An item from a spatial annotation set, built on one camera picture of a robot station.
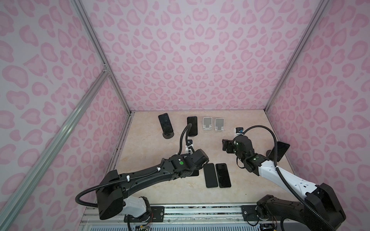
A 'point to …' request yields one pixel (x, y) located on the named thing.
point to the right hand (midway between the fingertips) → (228, 139)
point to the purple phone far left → (165, 123)
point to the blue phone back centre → (193, 130)
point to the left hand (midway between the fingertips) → (197, 158)
